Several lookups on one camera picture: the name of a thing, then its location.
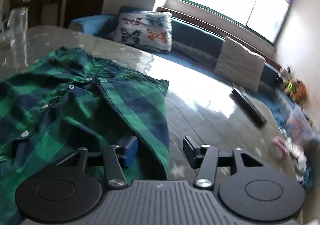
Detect green blue plaid shirt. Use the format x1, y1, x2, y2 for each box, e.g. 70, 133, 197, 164
1, 47, 169, 224

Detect grey quilted star table cover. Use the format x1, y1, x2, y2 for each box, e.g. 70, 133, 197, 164
1, 26, 295, 188

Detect black remote control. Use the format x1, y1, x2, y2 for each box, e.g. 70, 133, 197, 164
230, 88, 267, 128

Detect beige cushion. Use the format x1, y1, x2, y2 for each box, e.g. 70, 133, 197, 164
214, 37, 266, 93

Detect colourful toy pile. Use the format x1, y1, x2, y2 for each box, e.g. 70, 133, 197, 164
277, 66, 308, 104

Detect blue sofa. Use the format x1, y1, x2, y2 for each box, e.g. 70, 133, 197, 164
68, 6, 295, 129

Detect butterfly print pillow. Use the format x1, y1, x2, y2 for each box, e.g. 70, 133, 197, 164
110, 11, 172, 53

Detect clear glass mug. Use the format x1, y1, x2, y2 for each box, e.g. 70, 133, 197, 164
1, 7, 28, 42

